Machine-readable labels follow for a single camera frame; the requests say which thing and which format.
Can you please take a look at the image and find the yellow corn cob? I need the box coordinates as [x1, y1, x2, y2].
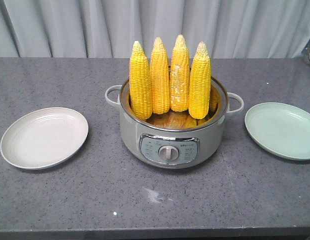
[170, 34, 190, 112]
[129, 41, 153, 120]
[188, 41, 212, 120]
[150, 37, 170, 115]

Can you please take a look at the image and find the grey pleated curtain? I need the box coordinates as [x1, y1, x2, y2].
[0, 0, 310, 59]

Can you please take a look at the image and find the pale green electric pot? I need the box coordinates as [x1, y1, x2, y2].
[105, 78, 244, 169]

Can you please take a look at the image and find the beige round plate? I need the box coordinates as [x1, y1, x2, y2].
[0, 107, 89, 170]

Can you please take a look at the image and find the green round plate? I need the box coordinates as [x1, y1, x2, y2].
[244, 102, 310, 161]

